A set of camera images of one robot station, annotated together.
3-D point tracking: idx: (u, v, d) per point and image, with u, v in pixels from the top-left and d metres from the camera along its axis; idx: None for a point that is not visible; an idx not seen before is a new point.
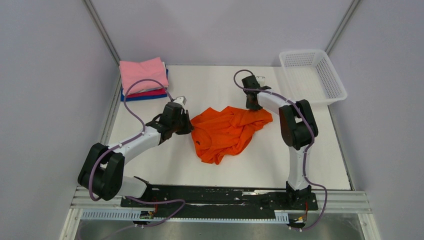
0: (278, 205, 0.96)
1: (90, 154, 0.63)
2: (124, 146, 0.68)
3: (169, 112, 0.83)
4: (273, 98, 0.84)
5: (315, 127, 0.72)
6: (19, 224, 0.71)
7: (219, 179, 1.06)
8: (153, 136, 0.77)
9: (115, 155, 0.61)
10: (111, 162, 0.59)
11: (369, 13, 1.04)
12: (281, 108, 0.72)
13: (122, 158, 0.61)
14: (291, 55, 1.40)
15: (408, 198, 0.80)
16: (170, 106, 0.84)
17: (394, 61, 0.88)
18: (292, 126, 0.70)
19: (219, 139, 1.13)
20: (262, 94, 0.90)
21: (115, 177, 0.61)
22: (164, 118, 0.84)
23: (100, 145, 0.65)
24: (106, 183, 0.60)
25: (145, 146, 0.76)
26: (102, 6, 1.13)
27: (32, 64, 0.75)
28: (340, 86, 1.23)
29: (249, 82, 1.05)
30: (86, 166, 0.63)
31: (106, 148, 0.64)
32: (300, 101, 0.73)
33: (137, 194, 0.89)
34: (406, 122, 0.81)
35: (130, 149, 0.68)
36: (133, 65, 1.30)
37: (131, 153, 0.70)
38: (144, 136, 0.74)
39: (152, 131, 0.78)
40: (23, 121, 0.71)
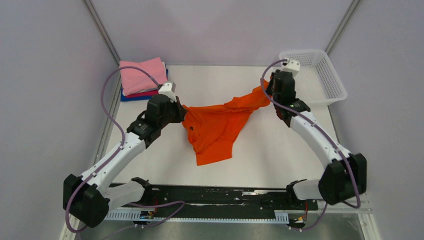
0: (278, 205, 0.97)
1: (66, 188, 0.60)
2: (98, 173, 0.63)
3: (154, 109, 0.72)
4: (316, 134, 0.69)
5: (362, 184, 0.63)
6: (19, 224, 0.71)
7: (219, 179, 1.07)
8: (134, 146, 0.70)
9: (89, 187, 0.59)
10: (86, 196, 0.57)
11: (369, 13, 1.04)
12: (330, 165, 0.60)
13: (96, 192, 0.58)
14: (291, 55, 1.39)
15: (407, 197, 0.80)
16: (153, 102, 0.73)
17: (394, 62, 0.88)
18: (338, 188, 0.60)
19: (212, 130, 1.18)
20: (297, 118, 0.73)
21: (95, 207, 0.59)
22: (149, 116, 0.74)
23: (72, 178, 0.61)
24: (87, 216, 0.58)
25: (127, 159, 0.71)
26: (102, 6, 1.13)
27: (33, 64, 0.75)
28: (340, 86, 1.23)
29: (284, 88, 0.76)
30: (65, 198, 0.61)
31: (80, 180, 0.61)
32: (355, 157, 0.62)
33: (136, 197, 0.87)
34: (406, 122, 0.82)
35: (107, 174, 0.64)
36: (133, 66, 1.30)
37: (112, 175, 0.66)
38: (123, 150, 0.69)
39: (132, 141, 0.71)
40: (23, 121, 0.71)
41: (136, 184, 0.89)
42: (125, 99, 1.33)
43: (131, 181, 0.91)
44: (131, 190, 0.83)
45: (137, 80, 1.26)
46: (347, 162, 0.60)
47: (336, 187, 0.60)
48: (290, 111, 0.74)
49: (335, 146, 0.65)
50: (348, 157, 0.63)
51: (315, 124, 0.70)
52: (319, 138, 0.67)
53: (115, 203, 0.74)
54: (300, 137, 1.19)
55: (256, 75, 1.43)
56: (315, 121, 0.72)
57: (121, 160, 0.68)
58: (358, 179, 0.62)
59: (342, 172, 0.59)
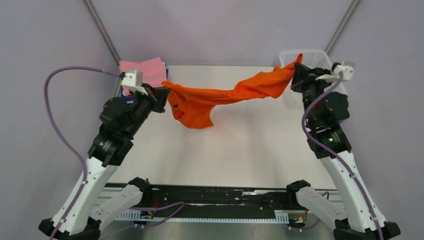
0: (278, 205, 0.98)
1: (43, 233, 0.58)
2: (68, 217, 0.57)
3: (109, 124, 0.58)
4: (353, 188, 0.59)
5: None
6: (19, 224, 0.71)
7: (218, 178, 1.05)
8: (99, 176, 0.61)
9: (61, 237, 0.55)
10: None
11: (369, 13, 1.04)
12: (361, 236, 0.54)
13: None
14: (291, 55, 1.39)
15: (407, 196, 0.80)
16: (104, 118, 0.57)
17: (394, 61, 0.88)
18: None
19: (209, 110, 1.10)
20: (335, 161, 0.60)
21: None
22: (109, 130, 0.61)
23: (43, 226, 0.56)
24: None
25: (99, 187, 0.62)
26: (102, 6, 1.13)
27: (33, 65, 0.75)
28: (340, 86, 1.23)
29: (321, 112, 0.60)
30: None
31: (53, 228, 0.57)
32: (390, 227, 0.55)
33: (135, 201, 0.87)
34: (406, 122, 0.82)
35: (79, 214, 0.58)
36: (133, 66, 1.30)
37: (86, 208, 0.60)
38: (88, 185, 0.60)
39: (95, 167, 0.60)
40: (24, 121, 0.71)
41: (133, 188, 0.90)
42: None
43: (129, 186, 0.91)
44: (118, 204, 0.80)
45: None
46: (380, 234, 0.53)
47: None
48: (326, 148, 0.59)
49: (373, 212, 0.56)
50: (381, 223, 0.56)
51: (355, 176, 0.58)
52: (354, 193, 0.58)
53: (109, 219, 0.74)
54: (300, 137, 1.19)
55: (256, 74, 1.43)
56: (355, 168, 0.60)
57: (93, 191, 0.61)
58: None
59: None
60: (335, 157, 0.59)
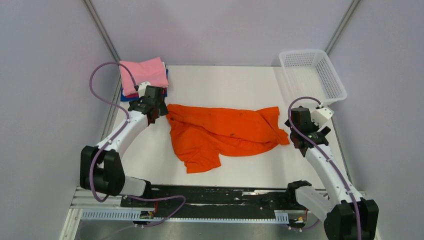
0: (278, 205, 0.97)
1: (82, 159, 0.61)
2: (113, 141, 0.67)
3: (152, 92, 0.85)
4: (328, 169, 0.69)
5: (371, 234, 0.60)
6: (20, 224, 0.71)
7: (218, 179, 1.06)
8: (139, 119, 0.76)
9: (109, 152, 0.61)
10: (107, 159, 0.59)
11: (369, 14, 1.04)
12: (338, 206, 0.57)
13: (116, 153, 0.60)
14: (291, 56, 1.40)
15: (407, 196, 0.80)
16: (151, 86, 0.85)
17: (394, 62, 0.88)
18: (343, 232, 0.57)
19: (208, 119, 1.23)
20: (313, 149, 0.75)
21: (118, 172, 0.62)
22: (147, 98, 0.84)
23: (90, 147, 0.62)
24: (111, 182, 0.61)
25: (136, 131, 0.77)
26: (102, 6, 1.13)
27: (33, 65, 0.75)
28: (340, 86, 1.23)
29: (301, 120, 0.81)
30: (83, 171, 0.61)
31: (97, 149, 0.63)
32: (367, 202, 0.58)
33: (138, 192, 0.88)
34: (405, 121, 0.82)
35: (121, 141, 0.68)
36: (133, 65, 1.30)
37: (122, 147, 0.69)
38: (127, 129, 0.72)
39: (137, 115, 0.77)
40: (25, 121, 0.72)
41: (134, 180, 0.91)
42: (125, 99, 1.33)
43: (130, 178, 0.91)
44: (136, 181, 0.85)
45: (137, 80, 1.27)
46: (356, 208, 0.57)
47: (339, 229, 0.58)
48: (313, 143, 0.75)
49: (348, 187, 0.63)
50: (360, 201, 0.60)
51: (331, 160, 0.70)
52: (330, 172, 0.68)
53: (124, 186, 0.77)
54: None
55: (256, 74, 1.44)
56: (331, 156, 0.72)
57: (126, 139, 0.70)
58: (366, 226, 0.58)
59: (350, 215, 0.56)
60: (314, 146, 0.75)
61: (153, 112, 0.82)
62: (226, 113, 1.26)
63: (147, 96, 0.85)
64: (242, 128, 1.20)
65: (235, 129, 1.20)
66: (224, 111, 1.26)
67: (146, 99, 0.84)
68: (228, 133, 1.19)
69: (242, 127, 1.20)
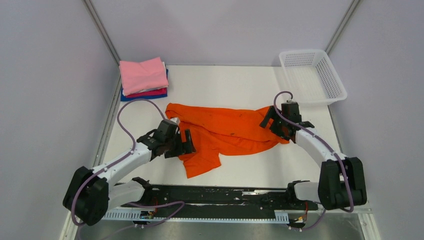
0: (278, 205, 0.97)
1: (74, 178, 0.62)
2: (109, 169, 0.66)
3: (164, 128, 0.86)
4: (315, 143, 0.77)
5: (362, 195, 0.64)
6: (20, 223, 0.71)
7: (219, 178, 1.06)
8: (143, 153, 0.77)
9: (99, 180, 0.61)
10: (95, 188, 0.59)
11: (369, 13, 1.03)
12: (325, 163, 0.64)
13: (105, 184, 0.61)
14: (291, 55, 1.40)
15: (407, 196, 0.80)
16: (166, 122, 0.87)
17: (394, 62, 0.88)
18: (335, 188, 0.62)
19: (208, 119, 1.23)
20: (301, 131, 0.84)
21: (101, 201, 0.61)
22: (158, 133, 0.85)
23: (84, 169, 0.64)
24: (90, 210, 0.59)
25: (135, 165, 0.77)
26: (102, 6, 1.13)
27: (33, 64, 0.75)
28: (340, 86, 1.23)
29: (290, 111, 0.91)
30: (70, 190, 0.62)
31: (90, 173, 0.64)
32: (351, 158, 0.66)
33: (135, 197, 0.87)
34: (405, 121, 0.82)
35: (117, 171, 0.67)
36: (133, 65, 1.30)
37: (116, 176, 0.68)
38: (131, 156, 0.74)
39: (142, 149, 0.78)
40: (24, 119, 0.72)
41: (134, 184, 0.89)
42: (125, 99, 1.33)
43: (130, 181, 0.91)
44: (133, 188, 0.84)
45: (137, 80, 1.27)
46: (340, 163, 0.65)
47: (333, 188, 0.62)
48: (300, 127, 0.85)
49: (332, 151, 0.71)
50: (344, 158, 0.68)
51: (316, 135, 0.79)
52: (319, 146, 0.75)
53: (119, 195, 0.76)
54: None
55: (256, 74, 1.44)
56: (316, 132, 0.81)
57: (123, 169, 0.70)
58: (355, 184, 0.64)
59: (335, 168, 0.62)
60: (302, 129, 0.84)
61: (159, 149, 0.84)
62: (226, 114, 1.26)
63: (159, 130, 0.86)
64: (242, 128, 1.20)
65: (235, 129, 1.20)
66: (224, 111, 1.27)
67: (157, 133, 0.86)
68: (229, 133, 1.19)
69: (242, 127, 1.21)
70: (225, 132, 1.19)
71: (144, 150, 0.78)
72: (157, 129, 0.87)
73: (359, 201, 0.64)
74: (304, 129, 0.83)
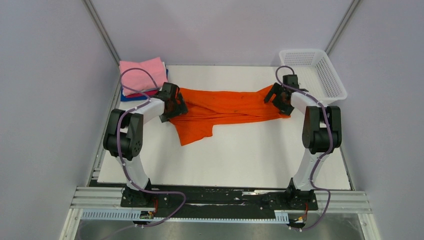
0: (278, 205, 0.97)
1: (110, 119, 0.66)
2: (139, 109, 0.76)
3: (168, 87, 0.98)
4: (306, 99, 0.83)
5: (338, 137, 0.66)
6: (19, 225, 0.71)
7: (218, 178, 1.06)
8: (159, 103, 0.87)
9: (134, 114, 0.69)
10: (135, 119, 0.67)
11: (368, 13, 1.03)
12: (308, 107, 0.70)
13: (142, 116, 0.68)
14: (291, 54, 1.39)
15: (408, 197, 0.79)
16: (169, 83, 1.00)
17: (394, 63, 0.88)
18: (314, 127, 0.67)
19: (211, 101, 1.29)
20: (296, 93, 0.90)
21: (139, 133, 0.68)
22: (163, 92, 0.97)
23: (118, 109, 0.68)
24: (133, 139, 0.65)
25: (153, 114, 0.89)
26: (101, 6, 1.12)
27: (32, 65, 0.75)
28: (340, 85, 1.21)
29: (289, 81, 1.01)
30: (109, 128, 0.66)
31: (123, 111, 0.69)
32: (331, 106, 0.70)
33: (141, 184, 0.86)
34: (405, 122, 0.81)
35: (144, 112, 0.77)
36: (133, 65, 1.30)
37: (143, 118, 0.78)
38: (151, 103, 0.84)
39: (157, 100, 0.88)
40: (24, 121, 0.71)
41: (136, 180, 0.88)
42: (125, 99, 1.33)
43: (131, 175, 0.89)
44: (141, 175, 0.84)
45: (137, 80, 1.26)
46: (322, 109, 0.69)
47: (312, 128, 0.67)
48: (295, 90, 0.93)
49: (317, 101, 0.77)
50: (326, 107, 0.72)
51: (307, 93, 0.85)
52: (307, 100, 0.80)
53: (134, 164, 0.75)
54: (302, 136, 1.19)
55: (256, 74, 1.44)
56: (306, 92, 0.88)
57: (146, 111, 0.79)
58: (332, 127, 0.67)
59: (315, 112, 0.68)
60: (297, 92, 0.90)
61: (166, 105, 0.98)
62: (227, 97, 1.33)
63: (163, 91, 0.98)
64: (244, 107, 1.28)
65: (237, 108, 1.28)
66: (229, 94, 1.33)
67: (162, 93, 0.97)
68: (231, 110, 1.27)
69: (245, 105, 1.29)
70: (228, 111, 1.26)
71: (158, 100, 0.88)
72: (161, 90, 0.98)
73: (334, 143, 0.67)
74: (299, 91, 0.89)
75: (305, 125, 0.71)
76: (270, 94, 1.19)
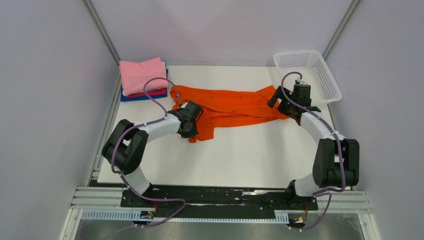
0: (278, 205, 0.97)
1: (116, 128, 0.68)
2: (147, 126, 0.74)
3: (191, 107, 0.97)
4: (318, 124, 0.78)
5: (354, 175, 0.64)
6: (19, 224, 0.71)
7: (218, 178, 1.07)
8: (173, 122, 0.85)
9: (140, 131, 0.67)
10: (137, 136, 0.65)
11: (368, 13, 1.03)
12: (322, 140, 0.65)
13: (145, 134, 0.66)
14: (286, 56, 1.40)
15: (409, 196, 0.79)
16: (193, 103, 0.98)
17: (394, 62, 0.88)
18: (328, 165, 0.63)
19: (209, 99, 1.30)
20: (307, 114, 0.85)
21: (139, 151, 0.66)
22: (186, 111, 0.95)
23: (126, 122, 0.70)
24: (128, 158, 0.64)
25: (166, 131, 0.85)
26: (101, 5, 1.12)
27: (32, 64, 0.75)
28: (335, 86, 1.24)
29: (301, 94, 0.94)
30: (112, 139, 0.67)
31: (131, 125, 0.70)
32: (348, 140, 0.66)
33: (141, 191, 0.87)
34: (405, 122, 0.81)
35: (153, 129, 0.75)
36: (133, 66, 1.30)
37: (152, 134, 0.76)
38: (165, 121, 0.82)
39: (173, 118, 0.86)
40: (24, 120, 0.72)
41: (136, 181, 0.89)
42: (125, 99, 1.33)
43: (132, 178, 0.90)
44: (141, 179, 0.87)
45: (137, 80, 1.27)
46: (338, 142, 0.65)
47: (325, 165, 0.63)
48: (305, 109, 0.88)
49: (332, 130, 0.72)
50: (342, 140, 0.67)
51: (320, 117, 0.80)
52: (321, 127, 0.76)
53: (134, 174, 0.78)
54: (303, 136, 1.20)
55: (255, 75, 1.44)
56: (321, 115, 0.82)
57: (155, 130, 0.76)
58: (349, 165, 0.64)
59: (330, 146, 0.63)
60: (306, 111, 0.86)
61: (184, 124, 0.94)
62: (226, 96, 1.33)
63: (186, 109, 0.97)
64: (242, 107, 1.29)
65: (236, 107, 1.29)
66: (228, 94, 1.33)
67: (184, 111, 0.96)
68: (230, 109, 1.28)
69: (243, 106, 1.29)
70: (226, 111, 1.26)
71: (175, 121, 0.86)
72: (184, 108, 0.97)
73: (350, 182, 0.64)
74: (310, 112, 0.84)
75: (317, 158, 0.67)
76: (275, 99, 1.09)
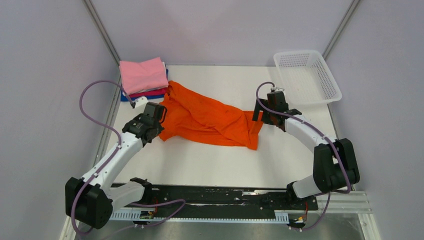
0: (278, 205, 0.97)
1: (67, 192, 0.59)
2: (100, 173, 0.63)
3: (151, 110, 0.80)
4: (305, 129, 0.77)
5: (356, 174, 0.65)
6: (19, 224, 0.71)
7: (218, 179, 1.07)
8: (132, 145, 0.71)
9: (93, 188, 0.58)
10: (90, 196, 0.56)
11: (368, 13, 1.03)
12: (317, 147, 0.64)
13: (101, 191, 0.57)
14: (286, 56, 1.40)
15: (408, 196, 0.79)
16: (152, 104, 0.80)
17: (394, 62, 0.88)
18: (328, 170, 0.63)
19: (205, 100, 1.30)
20: (289, 120, 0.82)
21: (103, 204, 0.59)
22: (145, 117, 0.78)
23: (75, 179, 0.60)
24: (94, 217, 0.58)
25: (130, 156, 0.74)
26: (101, 5, 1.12)
27: (32, 63, 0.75)
28: (335, 86, 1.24)
29: (277, 100, 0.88)
30: (68, 202, 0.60)
31: (82, 182, 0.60)
32: (340, 140, 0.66)
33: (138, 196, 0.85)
34: (405, 122, 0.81)
35: (108, 173, 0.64)
36: (133, 66, 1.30)
37: (111, 177, 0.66)
38: (121, 150, 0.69)
39: (130, 138, 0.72)
40: (24, 120, 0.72)
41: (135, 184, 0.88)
42: (125, 99, 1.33)
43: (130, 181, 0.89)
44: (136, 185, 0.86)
45: (137, 80, 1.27)
46: (332, 146, 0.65)
47: (327, 171, 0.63)
48: (286, 115, 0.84)
49: (321, 133, 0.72)
50: (335, 142, 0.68)
51: (305, 121, 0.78)
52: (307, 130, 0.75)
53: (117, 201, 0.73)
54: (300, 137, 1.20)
55: (256, 75, 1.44)
56: (305, 119, 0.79)
57: (114, 167, 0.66)
58: (348, 165, 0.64)
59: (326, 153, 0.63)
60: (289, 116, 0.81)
61: (149, 133, 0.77)
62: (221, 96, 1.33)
63: (145, 115, 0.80)
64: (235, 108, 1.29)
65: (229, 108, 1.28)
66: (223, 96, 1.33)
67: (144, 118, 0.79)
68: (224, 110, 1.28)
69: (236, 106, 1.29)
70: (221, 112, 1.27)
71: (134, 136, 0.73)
72: (143, 114, 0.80)
73: (353, 181, 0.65)
74: (292, 117, 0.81)
75: (316, 166, 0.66)
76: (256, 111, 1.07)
